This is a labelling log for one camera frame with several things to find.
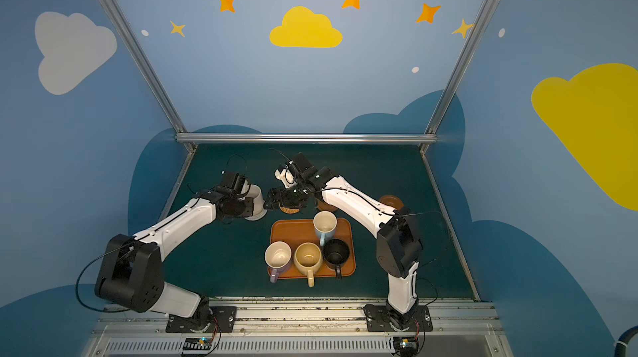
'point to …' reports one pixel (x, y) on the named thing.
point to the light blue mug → (325, 224)
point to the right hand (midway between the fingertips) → (275, 203)
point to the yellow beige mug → (307, 259)
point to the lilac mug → (277, 255)
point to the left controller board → (197, 344)
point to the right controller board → (406, 346)
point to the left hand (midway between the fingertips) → (247, 206)
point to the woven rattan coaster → (288, 210)
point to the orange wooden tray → (296, 232)
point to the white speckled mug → (259, 207)
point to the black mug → (336, 254)
